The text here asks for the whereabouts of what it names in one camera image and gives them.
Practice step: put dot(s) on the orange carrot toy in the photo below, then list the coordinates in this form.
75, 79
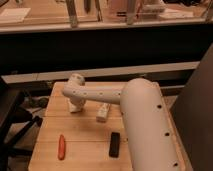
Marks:
61, 148

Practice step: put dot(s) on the black office chair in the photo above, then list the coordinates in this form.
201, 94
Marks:
11, 112

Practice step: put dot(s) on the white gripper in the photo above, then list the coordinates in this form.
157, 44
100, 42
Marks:
78, 107

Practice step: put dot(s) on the black rectangular block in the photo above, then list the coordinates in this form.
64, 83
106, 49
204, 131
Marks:
114, 145

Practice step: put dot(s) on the white sponge block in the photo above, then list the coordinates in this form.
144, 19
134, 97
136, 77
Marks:
102, 113

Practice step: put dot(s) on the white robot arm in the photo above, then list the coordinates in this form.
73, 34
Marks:
145, 119

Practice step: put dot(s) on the dark panel at right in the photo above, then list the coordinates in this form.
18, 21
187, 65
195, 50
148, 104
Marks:
193, 114

